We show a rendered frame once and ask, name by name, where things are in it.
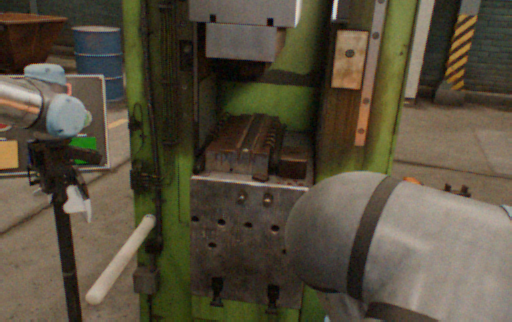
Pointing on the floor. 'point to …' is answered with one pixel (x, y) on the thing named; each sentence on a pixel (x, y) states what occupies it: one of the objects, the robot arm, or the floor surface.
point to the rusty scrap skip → (26, 40)
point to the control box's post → (67, 257)
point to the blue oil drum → (100, 57)
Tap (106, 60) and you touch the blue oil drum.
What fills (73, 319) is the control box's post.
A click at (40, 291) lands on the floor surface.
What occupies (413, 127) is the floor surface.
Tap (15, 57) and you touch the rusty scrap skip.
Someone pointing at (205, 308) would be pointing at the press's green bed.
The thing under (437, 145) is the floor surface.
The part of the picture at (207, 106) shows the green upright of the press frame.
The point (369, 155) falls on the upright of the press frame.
